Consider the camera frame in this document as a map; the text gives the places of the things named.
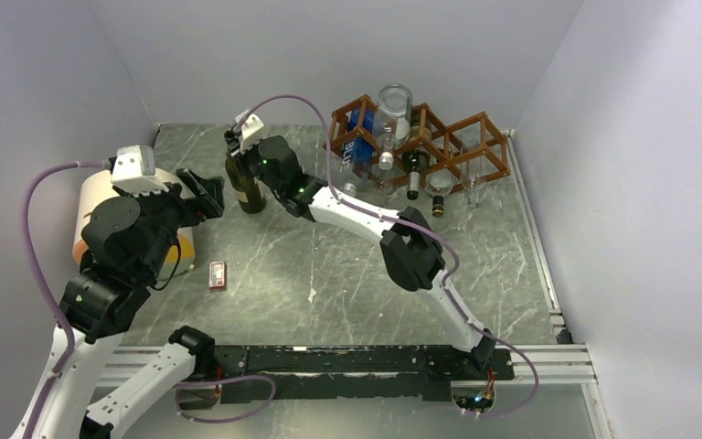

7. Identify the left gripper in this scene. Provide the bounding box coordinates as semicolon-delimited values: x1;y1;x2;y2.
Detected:
116;165;225;278

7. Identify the blue square bottle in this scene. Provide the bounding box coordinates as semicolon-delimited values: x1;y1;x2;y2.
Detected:
334;137;377;197

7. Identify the clear round glass bottle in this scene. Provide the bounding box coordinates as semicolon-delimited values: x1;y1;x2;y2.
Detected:
368;164;401;204

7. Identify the brown wooden wine rack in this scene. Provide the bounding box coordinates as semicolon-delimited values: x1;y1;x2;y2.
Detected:
329;94;511;193

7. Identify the dark green labelled wine bottle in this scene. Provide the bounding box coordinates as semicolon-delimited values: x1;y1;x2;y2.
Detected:
402;116;431;200

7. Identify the clear square gold-label bottle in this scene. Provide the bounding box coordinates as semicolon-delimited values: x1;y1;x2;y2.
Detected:
426;169;455;218

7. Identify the clear bottle silver cap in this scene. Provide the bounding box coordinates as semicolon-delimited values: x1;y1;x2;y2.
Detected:
459;145;490;209

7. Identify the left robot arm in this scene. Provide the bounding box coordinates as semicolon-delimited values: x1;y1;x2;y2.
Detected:
14;168;225;438

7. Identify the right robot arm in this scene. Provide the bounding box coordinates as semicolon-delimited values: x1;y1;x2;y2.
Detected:
225;130;495;379

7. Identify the small red box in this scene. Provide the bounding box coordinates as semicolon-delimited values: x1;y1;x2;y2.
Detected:
208;262;228;291

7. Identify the cream and orange cylinder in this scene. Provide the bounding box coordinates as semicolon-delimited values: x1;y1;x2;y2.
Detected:
72;170;196;281

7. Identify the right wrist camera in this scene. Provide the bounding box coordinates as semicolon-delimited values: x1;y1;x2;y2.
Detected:
232;109;265;154

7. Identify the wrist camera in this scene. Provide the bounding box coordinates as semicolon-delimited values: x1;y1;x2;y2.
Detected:
111;145;168;196
232;109;265;154

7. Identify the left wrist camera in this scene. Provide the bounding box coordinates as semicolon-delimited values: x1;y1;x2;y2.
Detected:
111;145;168;196

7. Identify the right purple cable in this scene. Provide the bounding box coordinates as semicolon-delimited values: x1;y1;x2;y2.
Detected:
232;94;541;419

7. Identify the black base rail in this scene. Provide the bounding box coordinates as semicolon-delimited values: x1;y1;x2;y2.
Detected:
188;345;515;404

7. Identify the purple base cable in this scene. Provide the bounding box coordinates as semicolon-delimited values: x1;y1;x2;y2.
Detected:
175;374;277;425

